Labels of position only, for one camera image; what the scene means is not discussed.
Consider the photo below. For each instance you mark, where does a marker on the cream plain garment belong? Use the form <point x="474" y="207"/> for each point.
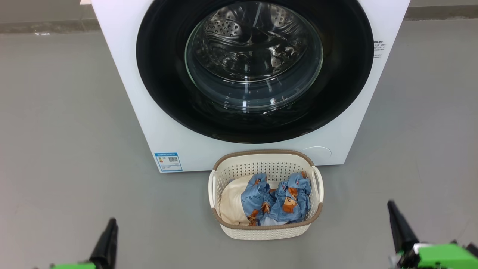
<point x="231" y="201"/>

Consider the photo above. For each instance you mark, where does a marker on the blue energy label sticker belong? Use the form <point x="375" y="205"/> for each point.
<point x="168" y="162"/>

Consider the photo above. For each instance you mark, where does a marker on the blue bear print garment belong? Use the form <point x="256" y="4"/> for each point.
<point x="283" y="203"/>

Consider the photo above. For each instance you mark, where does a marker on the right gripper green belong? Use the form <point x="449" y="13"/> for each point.
<point x="444" y="257"/>

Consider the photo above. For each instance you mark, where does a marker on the white front-load washing machine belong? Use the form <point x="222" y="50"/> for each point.
<point x="123" y="74"/>

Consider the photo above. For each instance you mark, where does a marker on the round black glass washer door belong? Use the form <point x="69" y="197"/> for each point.
<point x="160" y="74"/>

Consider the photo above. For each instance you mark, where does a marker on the printed text notice label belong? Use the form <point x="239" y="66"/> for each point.
<point x="379" y="48"/>

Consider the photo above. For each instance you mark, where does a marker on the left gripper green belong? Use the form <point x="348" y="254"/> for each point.
<point x="73" y="266"/>

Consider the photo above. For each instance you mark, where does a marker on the cream plastic laundry basket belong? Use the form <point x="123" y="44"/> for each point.
<point x="261" y="232"/>

